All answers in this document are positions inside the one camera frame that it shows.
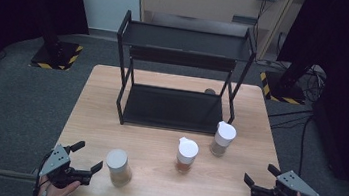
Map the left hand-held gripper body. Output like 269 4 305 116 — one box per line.
37 141 97 193

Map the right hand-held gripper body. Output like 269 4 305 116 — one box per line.
249 165 324 196

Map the tan powder spice jar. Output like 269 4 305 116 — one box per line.
102 147 136 190

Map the grey powder spice jar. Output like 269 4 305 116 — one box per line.
208 119 239 160

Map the orange powder spice jar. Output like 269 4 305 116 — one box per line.
174 136 201 175

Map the black metal shelf rack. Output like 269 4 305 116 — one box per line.
106 8 261 141

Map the black stand with striped base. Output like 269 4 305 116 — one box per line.
256 56 312 107
28 10 88 74

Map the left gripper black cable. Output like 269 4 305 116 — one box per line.
32 150 56 196

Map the long black floor cable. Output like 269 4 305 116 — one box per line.
260 104 315 179

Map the bundle of black floor cables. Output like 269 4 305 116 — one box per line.
301 64 329 104

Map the black power strip cable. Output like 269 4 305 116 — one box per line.
251 0 268 44

